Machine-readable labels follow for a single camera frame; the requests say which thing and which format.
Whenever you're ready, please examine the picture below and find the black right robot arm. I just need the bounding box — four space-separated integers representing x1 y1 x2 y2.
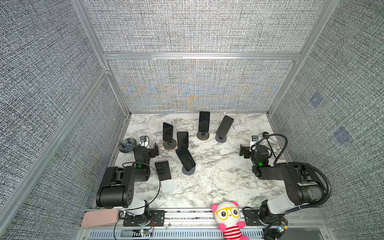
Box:
239 145 332 225

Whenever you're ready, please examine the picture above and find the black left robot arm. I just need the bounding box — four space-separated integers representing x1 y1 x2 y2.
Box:
96 143 159 227

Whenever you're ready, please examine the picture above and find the phone with pink edge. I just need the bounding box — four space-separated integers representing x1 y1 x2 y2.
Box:
155 160 172 181

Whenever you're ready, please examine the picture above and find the grey round back stand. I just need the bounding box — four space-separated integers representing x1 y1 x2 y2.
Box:
215 135 227 143

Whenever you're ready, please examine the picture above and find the white flat phone stand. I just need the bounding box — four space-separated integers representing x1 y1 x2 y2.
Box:
161 179 174 193

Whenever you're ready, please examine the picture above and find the grey flower shaped bowl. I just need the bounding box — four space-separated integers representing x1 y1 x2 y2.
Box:
118 138 138 153

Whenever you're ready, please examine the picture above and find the pink white plush toy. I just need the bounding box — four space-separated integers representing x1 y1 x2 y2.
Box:
211 201 249 240

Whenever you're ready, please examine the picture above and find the pink eraser block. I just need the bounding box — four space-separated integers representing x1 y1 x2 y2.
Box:
81 209 120 228

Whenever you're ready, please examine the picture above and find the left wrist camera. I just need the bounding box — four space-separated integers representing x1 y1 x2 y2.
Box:
140 136 150 148

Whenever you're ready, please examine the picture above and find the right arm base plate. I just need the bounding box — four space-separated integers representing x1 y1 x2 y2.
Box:
242 207 284 227

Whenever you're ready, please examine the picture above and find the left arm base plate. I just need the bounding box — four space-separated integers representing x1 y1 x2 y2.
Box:
123 210 166 227

